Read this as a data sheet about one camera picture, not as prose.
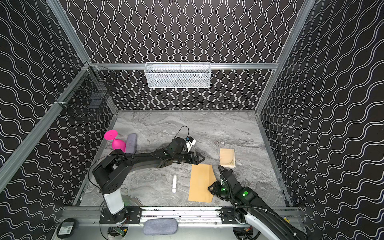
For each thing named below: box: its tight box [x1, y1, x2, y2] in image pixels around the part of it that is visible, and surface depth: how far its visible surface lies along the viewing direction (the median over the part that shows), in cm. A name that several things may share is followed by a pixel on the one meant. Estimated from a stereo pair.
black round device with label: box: [56, 218, 77, 239], surface depth 71 cm
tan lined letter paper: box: [219, 148, 236, 168], surface depth 97 cm
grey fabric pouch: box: [143, 218, 178, 236], surface depth 71 cm
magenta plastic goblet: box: [104, 129, 126, 153], surface depth 92 cm
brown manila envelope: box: [188, 163, 217, 203], surface depth 86 cm
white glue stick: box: [172, 175, 177, 193], surface depth 85 cm
